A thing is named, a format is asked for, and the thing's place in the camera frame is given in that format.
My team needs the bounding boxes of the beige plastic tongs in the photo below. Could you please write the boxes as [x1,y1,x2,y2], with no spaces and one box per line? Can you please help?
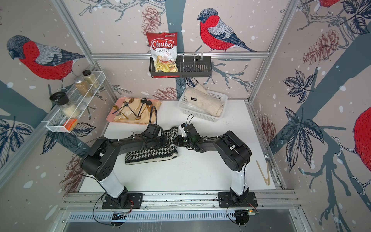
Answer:
[256,160,271,186]

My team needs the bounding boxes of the black white patterned scarf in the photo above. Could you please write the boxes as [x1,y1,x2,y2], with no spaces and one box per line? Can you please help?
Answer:
[125,127,178,165]

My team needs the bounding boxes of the black wire wall basket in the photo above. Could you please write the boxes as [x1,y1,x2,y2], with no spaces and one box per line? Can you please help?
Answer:
[149,55,212,78]

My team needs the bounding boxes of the gold spoon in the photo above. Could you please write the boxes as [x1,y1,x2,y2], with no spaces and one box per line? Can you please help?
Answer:
[112,105,128,119]

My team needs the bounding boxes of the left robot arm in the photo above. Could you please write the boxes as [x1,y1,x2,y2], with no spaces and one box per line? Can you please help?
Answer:
[80,124,168,199]

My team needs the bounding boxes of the white wire wall shelf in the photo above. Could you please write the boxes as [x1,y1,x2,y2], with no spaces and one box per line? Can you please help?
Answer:
[46,71,106,133]

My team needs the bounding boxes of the large jar black lid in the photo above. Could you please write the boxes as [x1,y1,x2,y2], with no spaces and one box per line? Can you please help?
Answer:
[49,92,81,119]

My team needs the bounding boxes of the pink tray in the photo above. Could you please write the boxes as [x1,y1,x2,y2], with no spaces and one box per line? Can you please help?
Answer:
[106,97,162,126]

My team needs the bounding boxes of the spice jar silver lid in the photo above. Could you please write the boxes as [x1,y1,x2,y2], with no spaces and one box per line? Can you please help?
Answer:
[74,77,93,98]

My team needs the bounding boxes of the red cassava chips bag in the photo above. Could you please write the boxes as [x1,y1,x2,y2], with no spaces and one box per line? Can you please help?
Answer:
[146,33,178,73]

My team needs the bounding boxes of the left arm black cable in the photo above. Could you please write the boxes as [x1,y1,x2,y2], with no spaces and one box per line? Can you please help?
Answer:
[148,105,158,126]

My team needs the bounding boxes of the beige cloth on tray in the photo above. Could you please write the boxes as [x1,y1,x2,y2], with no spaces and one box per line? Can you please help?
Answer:
[113,98,162,124]

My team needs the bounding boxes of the spice jar black lid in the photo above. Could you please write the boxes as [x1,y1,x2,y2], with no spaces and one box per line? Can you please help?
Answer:
[83,70,100,89]

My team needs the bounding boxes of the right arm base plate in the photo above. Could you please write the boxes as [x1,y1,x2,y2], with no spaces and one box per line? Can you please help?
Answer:
[217,191,258,208]

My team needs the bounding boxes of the beige knitted scarf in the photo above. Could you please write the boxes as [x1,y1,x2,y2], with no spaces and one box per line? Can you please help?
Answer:
[184,84,224,117]

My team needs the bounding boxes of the small amber spice bottle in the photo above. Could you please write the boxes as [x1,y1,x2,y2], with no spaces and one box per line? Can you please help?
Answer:
[146,100,155,114]

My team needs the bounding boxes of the black gold fork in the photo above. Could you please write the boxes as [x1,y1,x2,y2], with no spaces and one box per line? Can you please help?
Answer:
[123,101,138,117]

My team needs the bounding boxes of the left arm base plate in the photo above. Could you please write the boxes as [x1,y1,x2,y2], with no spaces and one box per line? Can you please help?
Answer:
[102,193,144,209]

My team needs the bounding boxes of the aluminium front rail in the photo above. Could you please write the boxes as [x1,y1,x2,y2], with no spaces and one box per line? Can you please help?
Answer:
[59,189,302,212]

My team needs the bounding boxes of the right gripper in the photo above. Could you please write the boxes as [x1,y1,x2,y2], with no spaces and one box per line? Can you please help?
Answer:
[170,136,193,148]

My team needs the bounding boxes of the black ladle spoon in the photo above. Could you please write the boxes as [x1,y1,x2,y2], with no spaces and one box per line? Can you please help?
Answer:
[135,98,147,120]

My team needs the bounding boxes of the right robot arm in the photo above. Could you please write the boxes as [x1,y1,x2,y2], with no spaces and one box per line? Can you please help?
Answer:
[173,123,252,198]

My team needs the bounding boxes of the white plastic basket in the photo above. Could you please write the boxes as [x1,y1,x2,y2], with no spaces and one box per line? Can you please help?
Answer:
[178,90,228,122]

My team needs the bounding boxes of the small orange box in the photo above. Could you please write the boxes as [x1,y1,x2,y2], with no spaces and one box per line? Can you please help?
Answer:
[63,119,78,132]

